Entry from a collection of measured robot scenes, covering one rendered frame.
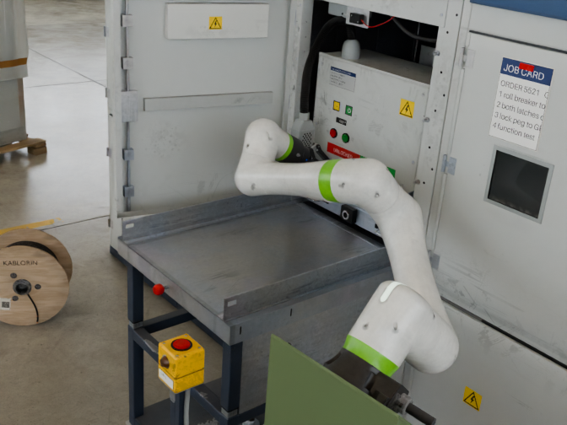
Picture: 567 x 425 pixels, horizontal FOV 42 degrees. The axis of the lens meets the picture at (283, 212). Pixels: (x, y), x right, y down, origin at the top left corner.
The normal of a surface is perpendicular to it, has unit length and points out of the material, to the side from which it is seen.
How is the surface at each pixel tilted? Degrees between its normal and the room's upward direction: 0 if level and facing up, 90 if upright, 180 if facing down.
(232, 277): 0
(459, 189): 90
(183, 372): 90
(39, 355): 0
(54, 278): 90
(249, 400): 90
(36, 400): 0
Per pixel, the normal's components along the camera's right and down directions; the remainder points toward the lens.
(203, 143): 0.46, 0.38
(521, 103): -0.78, 0.19
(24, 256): 0.17, 0.40
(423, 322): 0.61, 0.23
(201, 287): 0.07, -0.91
